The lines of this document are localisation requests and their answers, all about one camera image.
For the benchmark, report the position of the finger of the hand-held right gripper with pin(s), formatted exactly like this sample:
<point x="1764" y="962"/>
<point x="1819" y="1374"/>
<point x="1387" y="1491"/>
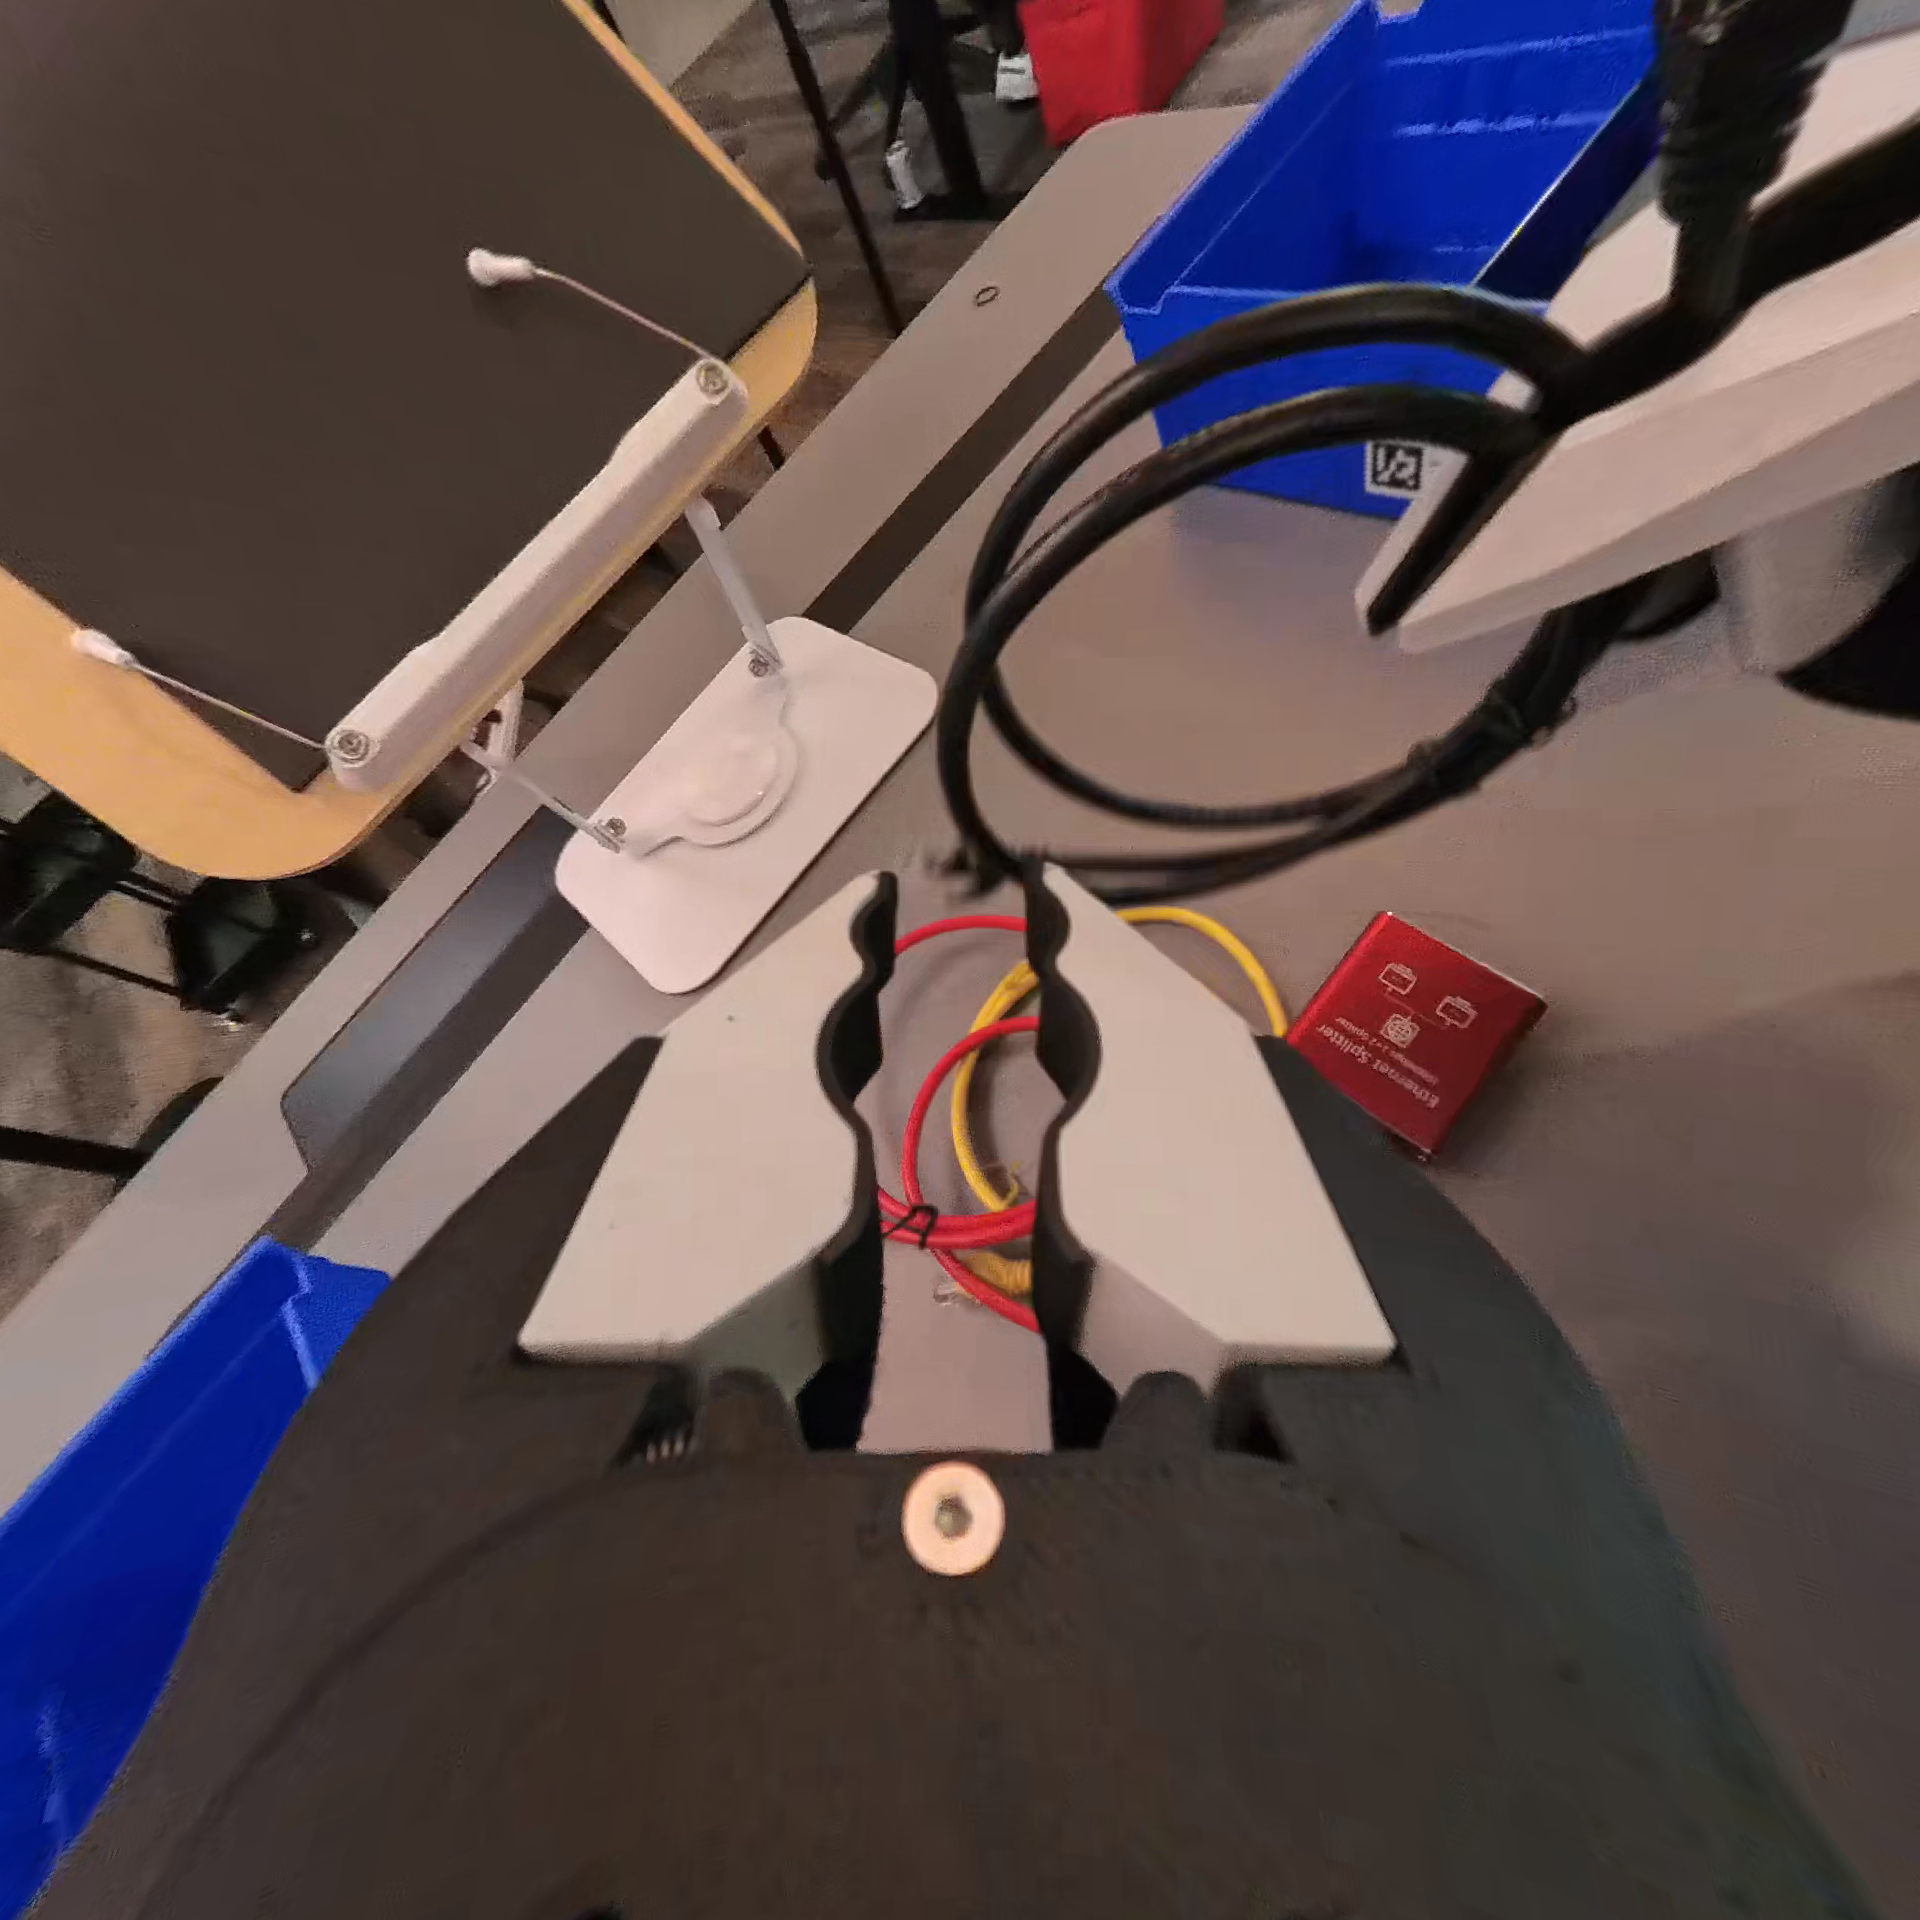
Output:
<point x="1694" y="450"/>
<point x="1853" y="98"/>

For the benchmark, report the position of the dark floor stand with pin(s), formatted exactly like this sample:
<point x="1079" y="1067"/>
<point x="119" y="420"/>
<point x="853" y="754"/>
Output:
<point x="224" y="944"/>

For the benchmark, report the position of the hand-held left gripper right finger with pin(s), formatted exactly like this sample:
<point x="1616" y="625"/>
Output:
<point x="1200" y="1185"/>

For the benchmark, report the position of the red ethernet splitter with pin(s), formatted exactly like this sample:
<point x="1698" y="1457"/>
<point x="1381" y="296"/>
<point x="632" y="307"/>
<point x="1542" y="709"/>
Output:
<point x="1418" y="1026"/>

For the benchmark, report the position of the red box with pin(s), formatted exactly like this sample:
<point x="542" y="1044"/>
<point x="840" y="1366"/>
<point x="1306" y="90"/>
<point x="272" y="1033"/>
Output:
<point x="1110" y="60"/>

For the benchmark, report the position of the blue plastic bin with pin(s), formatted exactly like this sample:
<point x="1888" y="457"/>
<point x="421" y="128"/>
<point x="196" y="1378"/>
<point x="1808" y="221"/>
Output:
<point x="119" y="1574"/>
<point x="1440" y="180"/>

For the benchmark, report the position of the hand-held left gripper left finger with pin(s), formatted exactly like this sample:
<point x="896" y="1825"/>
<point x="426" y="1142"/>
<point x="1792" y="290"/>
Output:
<point x="704" y="1185"/>

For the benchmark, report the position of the black board with wooden edge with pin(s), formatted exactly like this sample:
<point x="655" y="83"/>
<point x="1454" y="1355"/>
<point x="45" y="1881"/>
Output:
<point x="300" y="300"/>

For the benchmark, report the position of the white clamp stand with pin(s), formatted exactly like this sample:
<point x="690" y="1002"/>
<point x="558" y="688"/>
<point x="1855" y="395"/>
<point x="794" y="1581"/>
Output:
<point x="840" y="705"/>

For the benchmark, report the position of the black metal stand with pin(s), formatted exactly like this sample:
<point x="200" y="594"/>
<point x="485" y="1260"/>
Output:
<point x="939" y="90"/>

